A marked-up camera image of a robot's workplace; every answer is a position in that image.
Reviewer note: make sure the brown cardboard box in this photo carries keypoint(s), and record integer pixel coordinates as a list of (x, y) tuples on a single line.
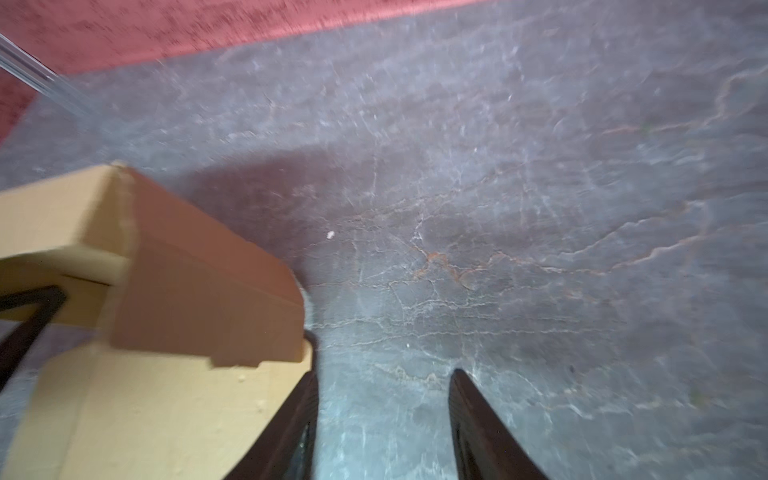
[(199, 334)]

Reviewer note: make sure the left aluminium corner post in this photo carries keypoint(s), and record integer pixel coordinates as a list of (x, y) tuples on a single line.
[(42, 79)]

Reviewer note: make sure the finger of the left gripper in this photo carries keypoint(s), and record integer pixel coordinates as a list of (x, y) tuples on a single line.
[(48, 301)]

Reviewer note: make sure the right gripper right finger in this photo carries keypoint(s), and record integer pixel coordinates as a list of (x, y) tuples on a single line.
[(483, 446)]

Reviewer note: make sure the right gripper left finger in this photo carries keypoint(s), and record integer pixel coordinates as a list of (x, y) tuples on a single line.
[(285, 448)]

